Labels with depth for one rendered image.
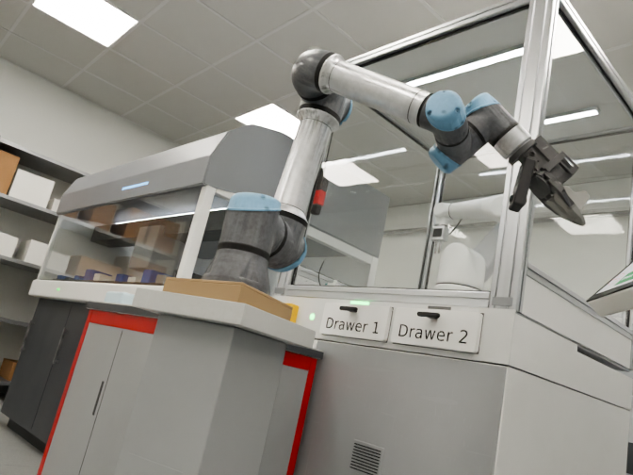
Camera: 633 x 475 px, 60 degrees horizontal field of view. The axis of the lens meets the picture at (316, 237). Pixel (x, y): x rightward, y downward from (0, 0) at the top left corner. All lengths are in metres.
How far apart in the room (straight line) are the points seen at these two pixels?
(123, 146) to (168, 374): 4.99
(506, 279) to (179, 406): 0.92
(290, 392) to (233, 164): 1.13
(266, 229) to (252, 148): 1.44
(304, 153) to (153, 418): 0.70
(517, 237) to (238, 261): 0.81
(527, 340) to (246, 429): 0.82
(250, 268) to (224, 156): 1.39
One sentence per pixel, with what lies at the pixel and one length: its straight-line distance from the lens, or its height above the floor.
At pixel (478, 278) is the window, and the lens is 1.65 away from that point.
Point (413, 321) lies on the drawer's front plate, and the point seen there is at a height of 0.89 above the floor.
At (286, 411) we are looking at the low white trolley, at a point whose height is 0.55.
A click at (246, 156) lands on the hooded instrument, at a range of 2.58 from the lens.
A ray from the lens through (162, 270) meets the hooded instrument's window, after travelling 2.50.
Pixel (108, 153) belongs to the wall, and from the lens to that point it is 5.95.
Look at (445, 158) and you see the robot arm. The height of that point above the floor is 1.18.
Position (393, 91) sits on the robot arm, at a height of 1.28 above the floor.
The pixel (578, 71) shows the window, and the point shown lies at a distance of 2.13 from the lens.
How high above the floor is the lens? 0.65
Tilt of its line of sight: 15 degrees up
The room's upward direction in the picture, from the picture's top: 13 degrees clockwise
